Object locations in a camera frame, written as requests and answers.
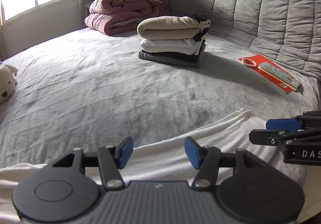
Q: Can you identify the white garment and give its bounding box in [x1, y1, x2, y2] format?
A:
[140, 39, 203, 55]
[1, 108, 276, 223]

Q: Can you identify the beige garment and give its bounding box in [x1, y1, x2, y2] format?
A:
[137, 16, 211, 40]

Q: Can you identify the illustrated thin book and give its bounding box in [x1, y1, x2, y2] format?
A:
[258, 62, 300, 91]

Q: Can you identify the grey bed sheet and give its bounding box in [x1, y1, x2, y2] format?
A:
[1, 29, 320, 167]

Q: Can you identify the red book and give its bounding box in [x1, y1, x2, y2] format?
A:
[238, 55, 301, 93]

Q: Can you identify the dark grey folded garment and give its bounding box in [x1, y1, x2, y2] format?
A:
[138, 41, 206, 68]

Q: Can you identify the white folded garment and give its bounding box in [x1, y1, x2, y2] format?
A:
[140, 39, 203, 55]

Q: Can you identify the grey padded headboard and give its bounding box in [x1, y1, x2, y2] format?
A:
[169, 0, 320, 78]

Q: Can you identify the white plush dog toy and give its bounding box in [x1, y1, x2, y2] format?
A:
[0, 63, 18, 104]

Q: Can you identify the pink folded quilt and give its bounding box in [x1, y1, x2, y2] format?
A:
[84, 0, 170, 36]

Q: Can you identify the braided ring bracelet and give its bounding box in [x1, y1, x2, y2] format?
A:
[240, 57, 259, 69]

